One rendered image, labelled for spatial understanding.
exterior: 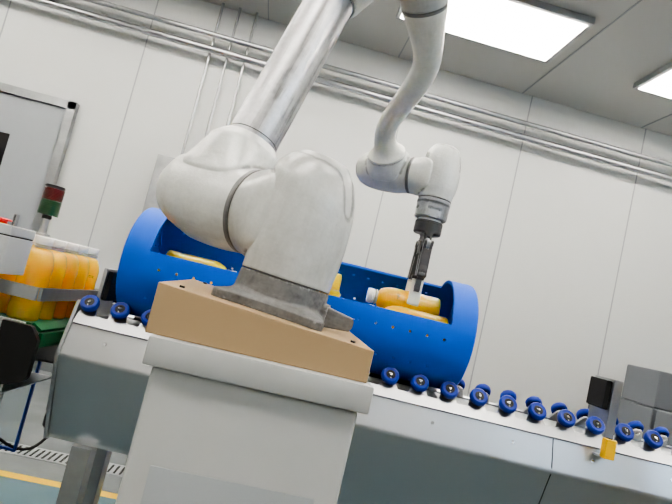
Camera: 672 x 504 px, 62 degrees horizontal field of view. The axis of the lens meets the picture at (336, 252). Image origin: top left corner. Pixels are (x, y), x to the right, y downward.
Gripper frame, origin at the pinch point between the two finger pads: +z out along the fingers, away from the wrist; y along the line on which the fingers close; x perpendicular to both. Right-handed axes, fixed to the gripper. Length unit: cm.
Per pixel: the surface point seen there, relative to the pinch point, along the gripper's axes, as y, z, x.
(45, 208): -33, 0, -115
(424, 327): 14.1, 7.8, 2.3
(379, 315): 14.1, 7.7, -8.9
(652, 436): 10, 20, 64
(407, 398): 11.5, 25.4, 2.7
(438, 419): 12.1, 28.4, 11.0
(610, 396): 4, 13, 56
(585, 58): -262, -224, 134
